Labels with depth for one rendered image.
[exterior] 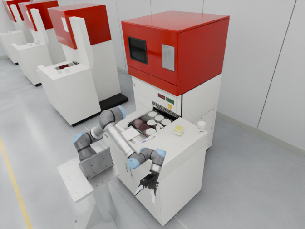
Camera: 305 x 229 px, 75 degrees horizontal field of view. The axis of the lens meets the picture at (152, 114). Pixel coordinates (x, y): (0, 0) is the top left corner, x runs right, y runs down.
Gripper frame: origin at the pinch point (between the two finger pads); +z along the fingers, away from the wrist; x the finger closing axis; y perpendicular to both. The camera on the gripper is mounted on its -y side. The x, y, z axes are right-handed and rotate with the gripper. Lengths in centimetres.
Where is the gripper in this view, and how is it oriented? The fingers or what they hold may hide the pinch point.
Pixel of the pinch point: (143, 200)
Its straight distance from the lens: 142.0
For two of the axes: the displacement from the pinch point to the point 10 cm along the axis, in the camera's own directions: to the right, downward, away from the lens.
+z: -3.3, 9.2, -2.0
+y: 4.3, 3.4, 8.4
